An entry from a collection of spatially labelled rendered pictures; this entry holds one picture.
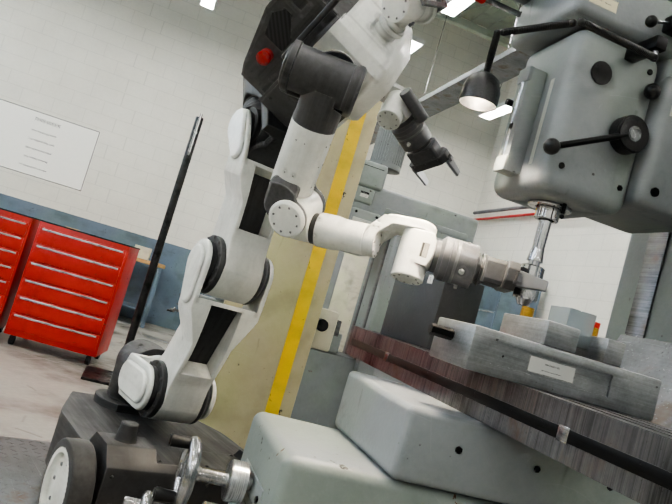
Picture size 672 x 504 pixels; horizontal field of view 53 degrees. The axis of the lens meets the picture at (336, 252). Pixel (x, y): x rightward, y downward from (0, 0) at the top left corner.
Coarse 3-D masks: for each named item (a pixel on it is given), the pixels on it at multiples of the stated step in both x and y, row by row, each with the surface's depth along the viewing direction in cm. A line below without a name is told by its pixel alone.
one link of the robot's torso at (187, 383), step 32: (192, 256) 159; (192, 288) 154; (192, 320) 155; (224, 320) 163; (256, 320) 163; (192, 352) 164; (224, 352) 162; (160, 384) 161; (192, 384) 162; (160, 416) 163; (192, 416) 166
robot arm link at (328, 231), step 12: (312, 192) 140; (300, 204) 134; (312, 204) 137; (324, 204) 143; (312, 216) 137; (324, 216) 136; (336, 216) 137; (312, 228) 136; (324, 228) 135; (336, 228) 134; (348, 228) 134; (360, 228) 134; (300, 240) 139; (312, 240) 137; (324, 240) 135; (336, 240) 135; (348, 240) 134; (360, 240) 133; (360, 252) 134
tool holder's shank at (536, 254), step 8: (544, 224) 130; (536, 232) 131; (544, 232) 130; (536, 240) 131; (544, 240) 130; (536, 248) 130; (544, 248) 131; (528, 256) 131; (536, 256) 130; (536, 264) 130
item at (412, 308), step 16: (432, 272) 164; (400, 288) 175; (416, 288) 168; (432, 288) 162; (448, 288) 159; (464, 288) 161; (480, 288) 164; (400, 304) 172; (416, 304) 166; (432, 304) 160; (448, 304) 160; (464, 304) 162; (384, 320) 177; (400, 320) 170; (416, 320) 164; (432, 320) 159; (464, 320) 162; (400, 336) 168; (416, 336) 162; (432, 336) 158
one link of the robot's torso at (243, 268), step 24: (240, 120) 161; (240, 144) 158; (240, 168) 156; (264, 168) 160; (240, 192) 156; (264, 192) 164; (240, 216) 156; (264, 216) 165; (216, 240) 158; (240, 240) 157; (264, 240) 160; (216, 264) 155; (240, 264) 157; (264, 264) 161; (216, 288) 156; (240, 288) 158
